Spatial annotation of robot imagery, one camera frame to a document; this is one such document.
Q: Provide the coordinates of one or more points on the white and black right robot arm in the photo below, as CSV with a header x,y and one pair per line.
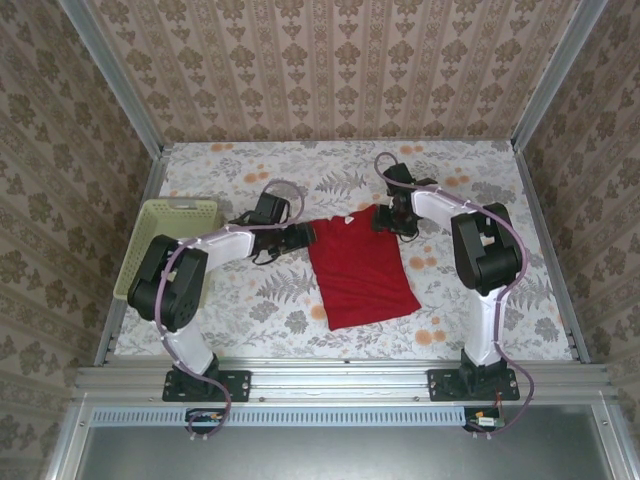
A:
x,y
440,210

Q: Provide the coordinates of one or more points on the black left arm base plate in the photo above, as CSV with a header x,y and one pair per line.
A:
x,y
240,385

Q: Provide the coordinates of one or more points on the aluminium frame post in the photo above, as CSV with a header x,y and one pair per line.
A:
x,y
556,75
120,85

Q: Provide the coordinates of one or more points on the floral table cloth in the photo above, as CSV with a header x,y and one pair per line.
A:
x,y
280,340

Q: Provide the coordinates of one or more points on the small connector board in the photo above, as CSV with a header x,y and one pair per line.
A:
x,y
205,417
485,420

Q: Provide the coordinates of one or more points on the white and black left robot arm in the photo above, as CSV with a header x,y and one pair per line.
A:
x,y
225,245

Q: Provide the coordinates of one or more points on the small left connector board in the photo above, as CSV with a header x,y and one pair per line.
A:
x,y
205,417

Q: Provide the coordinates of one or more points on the aluminium mounting rail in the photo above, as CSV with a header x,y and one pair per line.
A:
x,y
340,382

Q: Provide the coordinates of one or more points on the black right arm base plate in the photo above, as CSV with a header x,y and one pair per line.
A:
x,y
440,385

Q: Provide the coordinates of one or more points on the small right connector board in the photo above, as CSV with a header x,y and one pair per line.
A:
x,y
485,420

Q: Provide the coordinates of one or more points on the pale green plastic basket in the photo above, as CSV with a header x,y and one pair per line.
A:
x,y
150,220

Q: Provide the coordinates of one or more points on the red t-shirt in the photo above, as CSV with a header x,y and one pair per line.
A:
x,y
360,270

